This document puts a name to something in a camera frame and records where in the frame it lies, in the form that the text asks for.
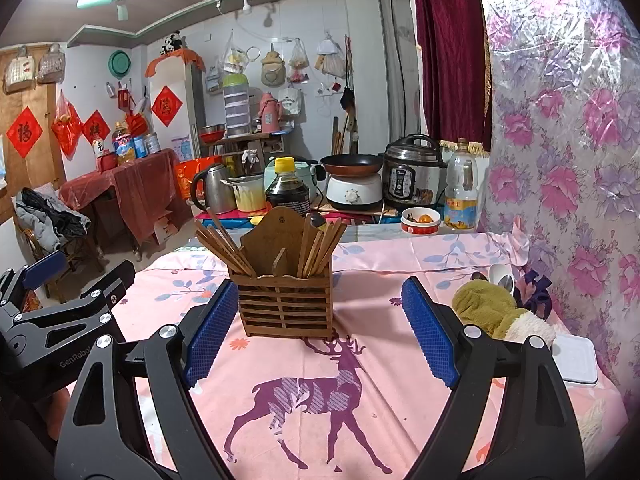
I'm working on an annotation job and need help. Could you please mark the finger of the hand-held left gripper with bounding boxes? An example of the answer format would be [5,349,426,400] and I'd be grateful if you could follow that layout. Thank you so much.
[0,249,68,322]
[14,259,137,352]

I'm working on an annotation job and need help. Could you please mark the white electric cooker base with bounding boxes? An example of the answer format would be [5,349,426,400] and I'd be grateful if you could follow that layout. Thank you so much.
[326,172,385,212]

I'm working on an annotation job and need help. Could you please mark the yellow lidded pot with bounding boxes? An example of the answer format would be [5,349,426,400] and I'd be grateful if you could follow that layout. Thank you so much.
[227,174,266,213]

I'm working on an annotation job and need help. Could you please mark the clear cooking oil bottle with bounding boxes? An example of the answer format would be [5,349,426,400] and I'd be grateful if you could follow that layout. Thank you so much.
[443,138,480,232]

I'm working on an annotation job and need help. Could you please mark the yellow white rolled towel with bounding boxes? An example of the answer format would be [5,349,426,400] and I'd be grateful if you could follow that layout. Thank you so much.
[451,280,558,343]

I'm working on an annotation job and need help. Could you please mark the dark sauce bottle yellow cap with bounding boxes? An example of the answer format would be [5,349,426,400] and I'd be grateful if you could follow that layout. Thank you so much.
[264,156,312,216]

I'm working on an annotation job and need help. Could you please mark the clear beaded handbag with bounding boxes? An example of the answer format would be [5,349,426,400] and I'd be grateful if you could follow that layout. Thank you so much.
[36,42,67,84]

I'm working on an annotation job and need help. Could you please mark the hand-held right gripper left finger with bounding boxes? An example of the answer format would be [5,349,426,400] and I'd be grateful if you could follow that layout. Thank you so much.
[54,277,241,480]

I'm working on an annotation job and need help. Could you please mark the silver black pressure cooker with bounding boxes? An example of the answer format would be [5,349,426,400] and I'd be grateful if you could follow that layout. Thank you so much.
[382,133,448,209]

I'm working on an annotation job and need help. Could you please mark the pink deer printed bed sheet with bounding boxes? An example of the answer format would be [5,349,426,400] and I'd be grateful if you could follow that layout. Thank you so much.
[70,232,628,480]

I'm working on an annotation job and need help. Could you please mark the red diamond paper on door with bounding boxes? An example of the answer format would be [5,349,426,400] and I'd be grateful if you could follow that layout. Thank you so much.
[6,106,45,159]

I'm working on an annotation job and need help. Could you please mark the stainless steel electric kettle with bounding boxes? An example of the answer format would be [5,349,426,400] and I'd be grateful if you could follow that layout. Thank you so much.
[190,162,238,216]

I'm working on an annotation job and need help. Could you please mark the table with red cloth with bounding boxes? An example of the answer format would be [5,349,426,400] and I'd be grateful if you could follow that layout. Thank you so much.
[59,149,181,261]

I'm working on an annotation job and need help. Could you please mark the light green rice cooker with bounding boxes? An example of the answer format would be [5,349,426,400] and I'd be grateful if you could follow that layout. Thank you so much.
[264,160,321,206]

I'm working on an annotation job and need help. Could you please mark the red plastic bag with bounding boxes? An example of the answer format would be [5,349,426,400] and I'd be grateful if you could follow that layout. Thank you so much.
[51,89,83,160]

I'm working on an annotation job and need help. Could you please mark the white lidded plastic container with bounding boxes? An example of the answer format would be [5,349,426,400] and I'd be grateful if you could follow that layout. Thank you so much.
[550,334,600,387]

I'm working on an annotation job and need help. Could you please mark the green plastic basin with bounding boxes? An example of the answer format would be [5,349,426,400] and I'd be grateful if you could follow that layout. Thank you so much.
[108,49,132,80]

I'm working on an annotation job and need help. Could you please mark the white ceramic spoon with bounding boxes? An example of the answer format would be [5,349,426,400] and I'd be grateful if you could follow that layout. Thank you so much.
[487,262,515,291]

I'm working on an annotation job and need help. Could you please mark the orange cloth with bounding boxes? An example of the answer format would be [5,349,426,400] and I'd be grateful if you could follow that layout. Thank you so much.
[145,48,207,78]

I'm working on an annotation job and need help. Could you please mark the white refrigerator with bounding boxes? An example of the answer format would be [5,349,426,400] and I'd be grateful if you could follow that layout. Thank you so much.
[147,57,208,161]

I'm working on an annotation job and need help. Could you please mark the slatted wooden chopstick holder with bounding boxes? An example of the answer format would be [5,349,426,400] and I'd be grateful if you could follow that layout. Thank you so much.
[227,206,335,339]

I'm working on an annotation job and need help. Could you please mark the wooden chair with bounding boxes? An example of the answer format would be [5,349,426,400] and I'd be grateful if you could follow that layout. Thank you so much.
[20,225,106,306]

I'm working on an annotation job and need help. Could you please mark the small red diamond paper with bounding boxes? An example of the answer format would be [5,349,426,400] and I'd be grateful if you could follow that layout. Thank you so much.
[81,110,112,147]

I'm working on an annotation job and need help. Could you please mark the dark red curtain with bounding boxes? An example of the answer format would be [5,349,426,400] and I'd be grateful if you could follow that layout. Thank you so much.
[411,0,493,158]

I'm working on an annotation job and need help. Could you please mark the white printed bag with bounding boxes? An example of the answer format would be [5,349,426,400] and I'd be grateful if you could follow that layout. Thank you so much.
[277,87,303,123]

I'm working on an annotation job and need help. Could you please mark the pink thermos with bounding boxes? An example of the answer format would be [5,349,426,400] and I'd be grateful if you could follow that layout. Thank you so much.
[257,91,281,133]

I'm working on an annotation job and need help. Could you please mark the wooden shelf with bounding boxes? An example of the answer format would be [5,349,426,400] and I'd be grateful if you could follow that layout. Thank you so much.
[202,130,301,161]

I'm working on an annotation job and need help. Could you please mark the set of wooden chopsticks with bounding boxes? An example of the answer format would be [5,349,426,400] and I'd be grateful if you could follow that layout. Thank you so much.
[194,208,349,281]

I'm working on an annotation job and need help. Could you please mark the grey black jacket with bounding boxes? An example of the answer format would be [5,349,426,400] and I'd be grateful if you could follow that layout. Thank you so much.
[15,182,92,253]

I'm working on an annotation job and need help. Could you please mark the brown wooden door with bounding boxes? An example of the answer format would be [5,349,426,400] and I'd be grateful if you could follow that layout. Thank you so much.
[0,45,66,226]

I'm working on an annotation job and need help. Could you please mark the beige printed handbag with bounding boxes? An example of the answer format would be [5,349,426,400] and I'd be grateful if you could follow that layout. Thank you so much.
[4,46,37,93]

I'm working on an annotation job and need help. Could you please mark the grey tiered container green lid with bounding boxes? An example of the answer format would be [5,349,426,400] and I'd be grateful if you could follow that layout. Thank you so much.
[221,73,252,138]

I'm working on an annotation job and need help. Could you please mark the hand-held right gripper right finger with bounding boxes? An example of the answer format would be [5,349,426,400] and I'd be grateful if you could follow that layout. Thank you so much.
[401,276,587,480]

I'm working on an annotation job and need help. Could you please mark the panda plush toy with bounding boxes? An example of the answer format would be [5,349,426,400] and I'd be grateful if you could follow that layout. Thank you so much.
[159,31,185,57]

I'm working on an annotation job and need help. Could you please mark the cardboard box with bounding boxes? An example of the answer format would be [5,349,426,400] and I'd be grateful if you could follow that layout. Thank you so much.
[152,212,180,246]

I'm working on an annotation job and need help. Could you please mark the red white bowl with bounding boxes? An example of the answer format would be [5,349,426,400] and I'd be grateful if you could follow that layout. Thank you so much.
[400,206,442,235]

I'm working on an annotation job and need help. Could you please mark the blue plastic tray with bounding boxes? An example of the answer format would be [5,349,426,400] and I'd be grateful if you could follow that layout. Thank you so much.
[197,207,273,233]

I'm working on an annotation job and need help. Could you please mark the yellow oil bottle blue label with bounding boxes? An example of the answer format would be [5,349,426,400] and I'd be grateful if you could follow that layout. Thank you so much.
[111,121,137,165]

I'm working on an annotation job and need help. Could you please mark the brown frying pan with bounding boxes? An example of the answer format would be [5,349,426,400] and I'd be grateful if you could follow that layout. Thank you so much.
[320,153,385,176]

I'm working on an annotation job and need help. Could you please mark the hanging clear plastic bag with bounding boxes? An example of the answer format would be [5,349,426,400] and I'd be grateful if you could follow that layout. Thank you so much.
[221,30,249,81]
[316,35,347,78]
[288,37,310,83]

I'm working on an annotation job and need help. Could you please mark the red diamond paper on refrigerator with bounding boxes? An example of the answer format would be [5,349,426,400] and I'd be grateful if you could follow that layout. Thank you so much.
[150,86,185,128]

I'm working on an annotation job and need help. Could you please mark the floral plastic sheet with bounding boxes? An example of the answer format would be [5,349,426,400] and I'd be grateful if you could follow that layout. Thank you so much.
[470,0,640,376]

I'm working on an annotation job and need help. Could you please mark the red gift box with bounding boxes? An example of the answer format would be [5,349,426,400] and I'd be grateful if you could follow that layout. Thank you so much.
[175,156,223,201]

